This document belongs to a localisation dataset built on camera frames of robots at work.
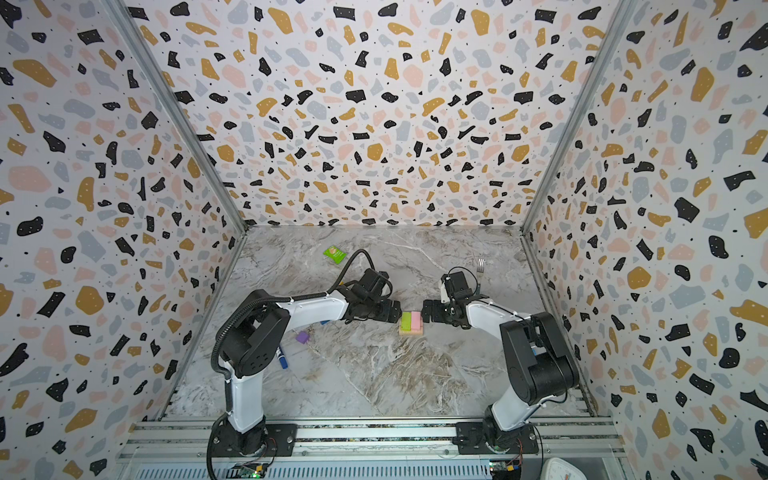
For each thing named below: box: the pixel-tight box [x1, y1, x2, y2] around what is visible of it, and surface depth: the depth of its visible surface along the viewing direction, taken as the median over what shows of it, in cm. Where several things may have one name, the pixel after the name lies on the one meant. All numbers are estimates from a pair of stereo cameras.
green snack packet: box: [323, 246, 348, 265], surface depth 115 cm
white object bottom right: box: [541, 457, 588, 480], surface depth 69 cm
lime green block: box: [402, 311, 411, 331], surface depth 94 cm
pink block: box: [412, 311, 421, 331], surface depth 94 cm
